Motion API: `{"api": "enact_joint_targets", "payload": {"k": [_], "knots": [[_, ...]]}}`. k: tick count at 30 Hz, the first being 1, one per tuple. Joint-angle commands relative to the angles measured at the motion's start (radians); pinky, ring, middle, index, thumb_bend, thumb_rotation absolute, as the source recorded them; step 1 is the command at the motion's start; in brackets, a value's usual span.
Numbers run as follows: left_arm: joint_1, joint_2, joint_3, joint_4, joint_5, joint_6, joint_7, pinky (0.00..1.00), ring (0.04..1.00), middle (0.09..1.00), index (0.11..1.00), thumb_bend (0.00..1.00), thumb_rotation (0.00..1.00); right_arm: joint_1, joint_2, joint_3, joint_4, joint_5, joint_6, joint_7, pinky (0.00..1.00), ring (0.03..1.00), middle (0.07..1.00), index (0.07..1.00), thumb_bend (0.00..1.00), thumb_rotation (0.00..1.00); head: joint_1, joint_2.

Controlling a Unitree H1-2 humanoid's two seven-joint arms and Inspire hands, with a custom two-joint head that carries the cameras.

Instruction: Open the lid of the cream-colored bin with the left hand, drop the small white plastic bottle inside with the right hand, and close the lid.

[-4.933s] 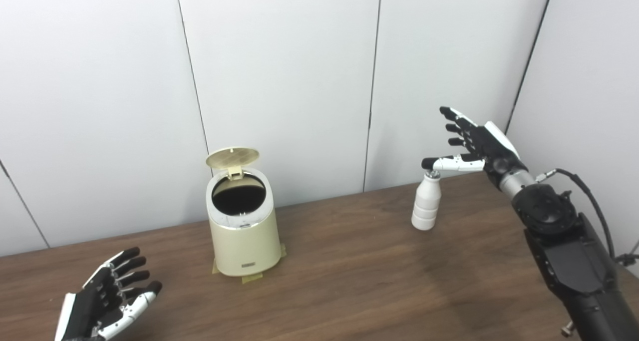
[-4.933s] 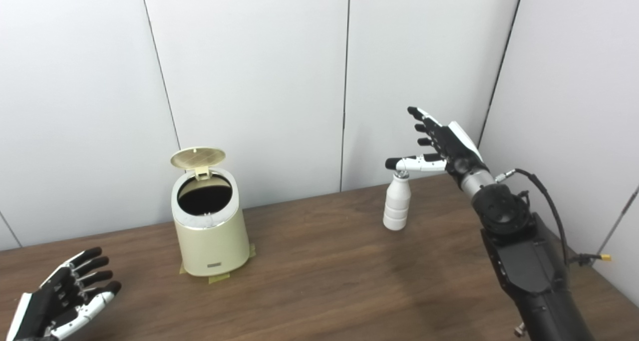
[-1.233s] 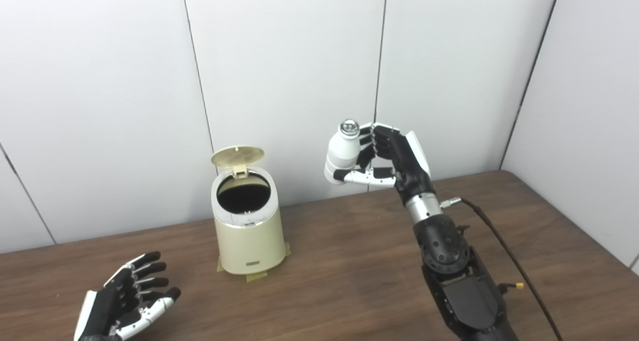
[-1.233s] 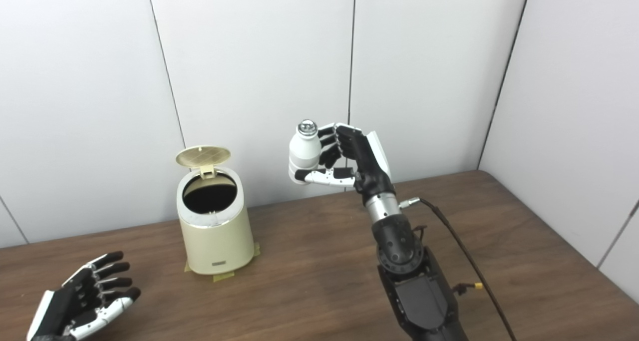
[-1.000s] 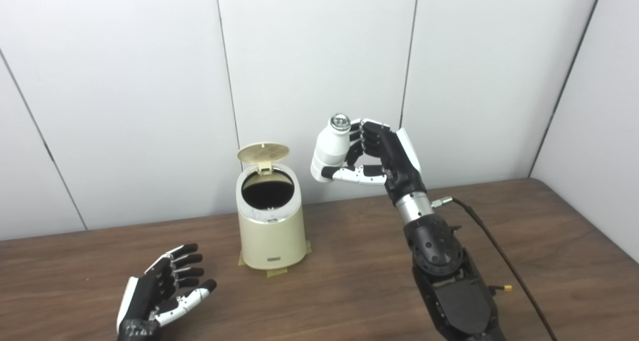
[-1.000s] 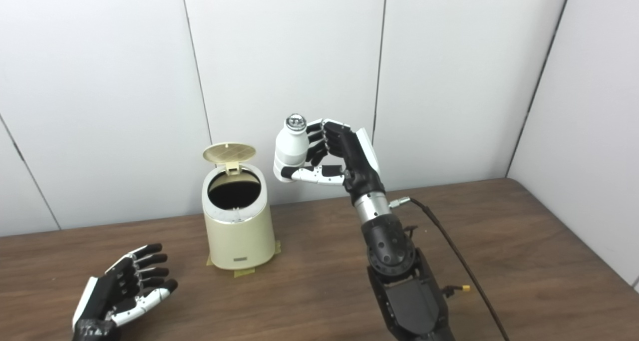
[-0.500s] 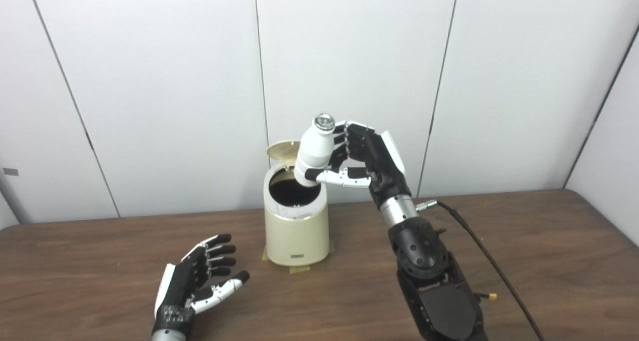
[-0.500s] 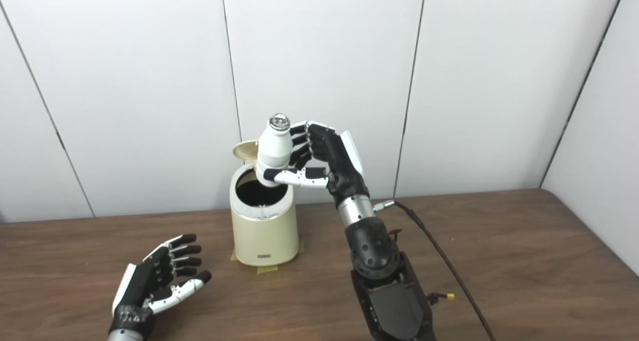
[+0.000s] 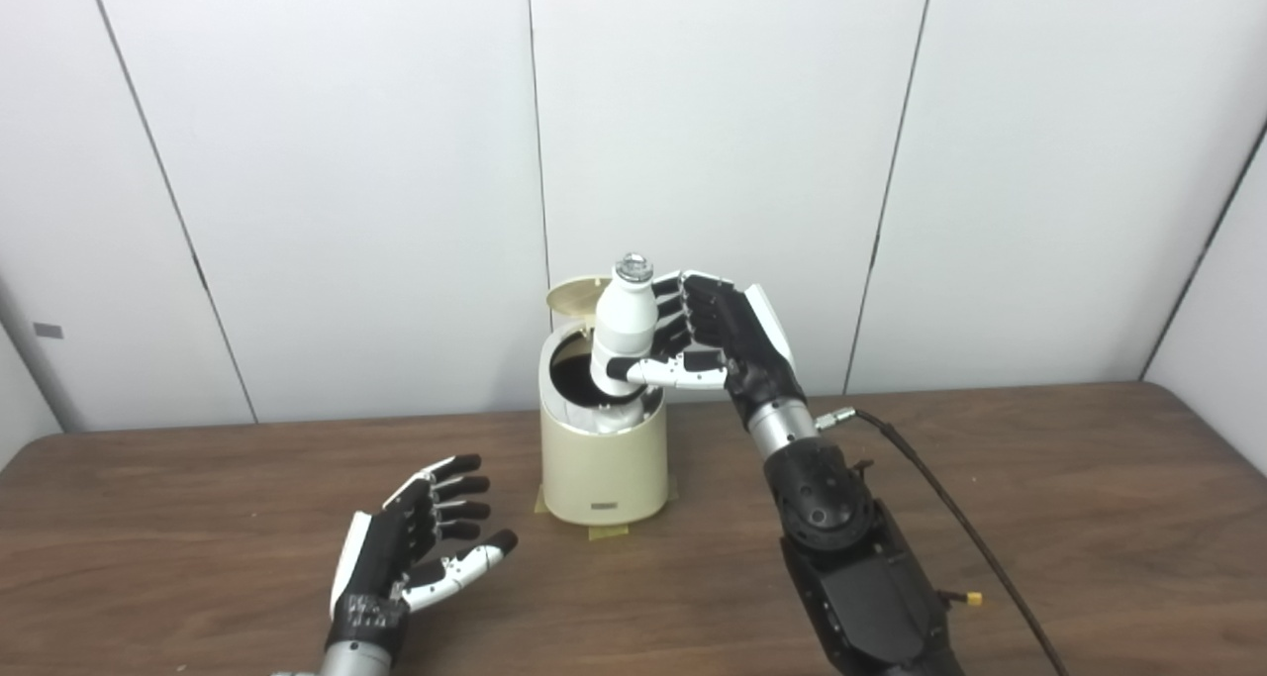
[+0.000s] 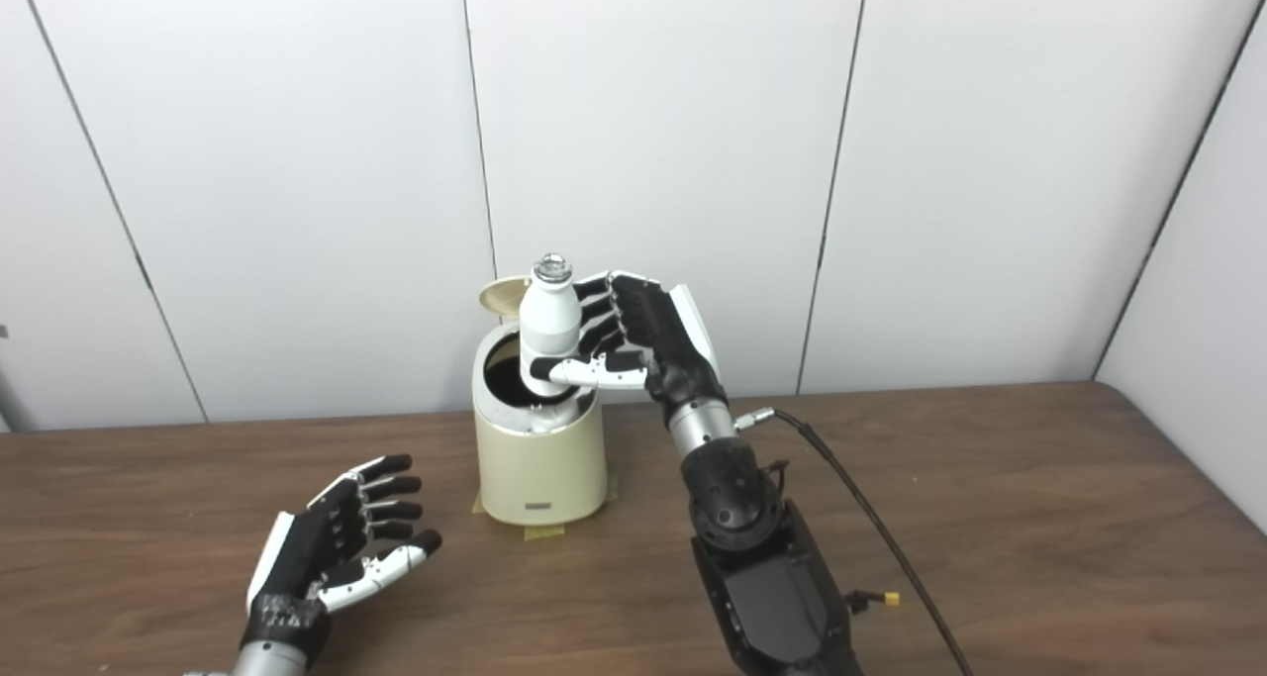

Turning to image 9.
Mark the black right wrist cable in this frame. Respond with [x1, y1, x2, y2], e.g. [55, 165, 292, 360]
[817, 408, 1070, 676]

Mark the small white plastic bottle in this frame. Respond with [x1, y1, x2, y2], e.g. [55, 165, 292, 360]
[590, 252, 660, 400]

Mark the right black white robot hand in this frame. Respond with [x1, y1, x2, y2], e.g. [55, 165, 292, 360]
[606, 271, 808, 430]

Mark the cream-colored bin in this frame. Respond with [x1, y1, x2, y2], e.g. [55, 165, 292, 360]
[538, 320, 670, 527]

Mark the cream round bin lid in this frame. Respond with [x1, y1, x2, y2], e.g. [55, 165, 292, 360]
[547, 276, 615, 333]

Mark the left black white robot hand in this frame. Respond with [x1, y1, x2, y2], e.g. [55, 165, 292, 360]
[327, 453, 519, 652]

